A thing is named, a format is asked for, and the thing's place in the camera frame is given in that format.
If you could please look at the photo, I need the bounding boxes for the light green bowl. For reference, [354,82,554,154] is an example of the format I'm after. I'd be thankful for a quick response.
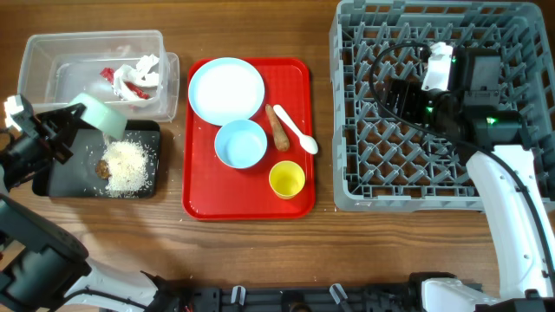
[69,93,127,140]

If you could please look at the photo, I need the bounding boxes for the brown food scrap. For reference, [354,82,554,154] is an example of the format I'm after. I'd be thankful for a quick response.
[95,159,111,180]

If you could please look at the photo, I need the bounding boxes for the red snack wrapper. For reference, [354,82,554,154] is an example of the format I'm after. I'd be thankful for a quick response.
[100,68,150,101]

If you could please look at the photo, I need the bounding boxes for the yellow plastic cup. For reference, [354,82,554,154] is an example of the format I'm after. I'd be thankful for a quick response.
[269,160,306,199]

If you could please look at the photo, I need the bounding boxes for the brown carrot stick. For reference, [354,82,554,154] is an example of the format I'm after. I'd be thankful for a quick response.
[264,104,290,152]

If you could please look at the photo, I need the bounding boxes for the grey dishwasher rack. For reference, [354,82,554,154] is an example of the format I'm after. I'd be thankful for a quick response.
[329,1,554,212]

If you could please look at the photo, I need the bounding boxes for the black rectangular tray bin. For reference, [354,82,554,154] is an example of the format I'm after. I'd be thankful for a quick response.
[32,120,161,198]

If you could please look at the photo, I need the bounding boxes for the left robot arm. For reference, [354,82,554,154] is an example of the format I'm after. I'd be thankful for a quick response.
[1,95,186,311]

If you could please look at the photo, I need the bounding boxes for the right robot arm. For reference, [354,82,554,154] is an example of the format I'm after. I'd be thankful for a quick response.
[376,42,554,311]

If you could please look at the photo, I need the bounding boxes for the white rice pile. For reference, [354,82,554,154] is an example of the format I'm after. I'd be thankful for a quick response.
[101,141,149,197]

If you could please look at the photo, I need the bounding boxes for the red serving tray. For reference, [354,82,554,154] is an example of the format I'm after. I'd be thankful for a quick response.
[182,57,316,221]

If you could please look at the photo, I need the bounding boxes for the small light blue bowl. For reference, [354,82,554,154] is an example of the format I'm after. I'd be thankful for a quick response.
[214,120,268,169]

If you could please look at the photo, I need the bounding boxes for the clear plastic waste bin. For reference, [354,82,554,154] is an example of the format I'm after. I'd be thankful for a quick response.
[17,30,180,122]

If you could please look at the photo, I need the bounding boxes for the white plastic spoon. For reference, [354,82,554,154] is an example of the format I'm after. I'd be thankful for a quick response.
[273,105,319,155]

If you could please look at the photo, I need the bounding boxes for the large light blue plate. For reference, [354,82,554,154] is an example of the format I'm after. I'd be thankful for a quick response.
[187,57,265,127]

